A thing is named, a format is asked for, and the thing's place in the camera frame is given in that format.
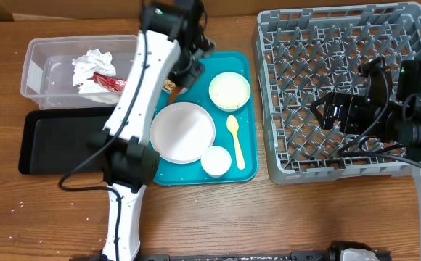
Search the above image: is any pink round plate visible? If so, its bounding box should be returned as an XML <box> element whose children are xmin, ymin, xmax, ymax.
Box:
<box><xmin>150</xmin><ymin>102</ymin><xmax>216</xmax><ymax>164</ymax></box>

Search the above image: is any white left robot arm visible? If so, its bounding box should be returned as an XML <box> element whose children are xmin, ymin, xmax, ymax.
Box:
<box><xmin>99</xmin><ymin>1</ymin><xmax>215</xmax><ymax>260</ymax></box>

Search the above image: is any grey dishwasher rack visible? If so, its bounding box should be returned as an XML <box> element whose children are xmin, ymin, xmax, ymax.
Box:
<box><xmin>254</xmin><ymin>2</ymin><xmax>421</xmax><ymax>184</ymax></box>

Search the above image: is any white napkin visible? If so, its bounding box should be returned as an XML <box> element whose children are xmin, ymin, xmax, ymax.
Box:
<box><xmin>72</xmin><ymin>49</ymin><xmax>116</xmax><ymax>94</ymax></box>

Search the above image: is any pink bowl with nuts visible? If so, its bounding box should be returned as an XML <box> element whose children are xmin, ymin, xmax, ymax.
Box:
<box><xmin>163</xmin><ymin>78</ymin><xmax>188</xmax><ymax>94</ymax></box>

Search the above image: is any clear plastic waste bin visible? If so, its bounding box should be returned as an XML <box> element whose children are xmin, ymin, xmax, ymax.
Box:
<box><xmin>20</xmin><ymin>35</ymin><xmax>137</xmax><ymax>109</ymax></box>

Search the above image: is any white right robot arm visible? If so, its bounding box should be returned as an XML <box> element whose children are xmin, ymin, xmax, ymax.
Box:
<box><xmin>310</xmin><ymin>57</ymin><xmax>421</xmax><ymax>257</ymax></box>

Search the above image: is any pale green bowl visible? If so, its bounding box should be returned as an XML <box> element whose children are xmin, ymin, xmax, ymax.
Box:
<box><xmin>208</xmin><ymin>72</ymin><xmax>251</xmax><ymax>112</ymax></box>

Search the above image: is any orange carrot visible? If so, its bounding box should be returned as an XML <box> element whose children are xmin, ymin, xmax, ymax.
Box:
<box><xmin>168</xmin><ymin>92</ymin><xmax>179</xmax><ymax>104</ymax></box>

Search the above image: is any pale green cup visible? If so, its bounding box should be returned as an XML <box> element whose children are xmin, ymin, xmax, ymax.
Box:
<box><xmin>200</xmin><ymin>146</ymin><xmax>232</xmax><ymax>178</ymax></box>

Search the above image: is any red snack wrapper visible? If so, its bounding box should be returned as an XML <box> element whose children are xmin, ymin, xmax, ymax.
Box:
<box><xmin>93</xmin><ymin>72</ymin><xmax>126</xmax><ymax>92</ymax></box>

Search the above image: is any black plastic tray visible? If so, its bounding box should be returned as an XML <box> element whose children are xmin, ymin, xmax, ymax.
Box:
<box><xmin>18</xmin><ymin>107</ymin><xmax>114</xmax><ymax>175</ymax></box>

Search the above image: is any yellow plastic spoon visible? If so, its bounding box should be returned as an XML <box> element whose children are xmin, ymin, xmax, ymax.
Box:
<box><xmin>226</xmin><ymin>115</ymin><xmax>245</xmax><ymax>170</ymax></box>

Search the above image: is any teal serving tray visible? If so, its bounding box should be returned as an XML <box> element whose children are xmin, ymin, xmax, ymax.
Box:
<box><xmin>150</xmin><ymin>51</ymin><xmax>258</xmax><ymax>186</ymax></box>

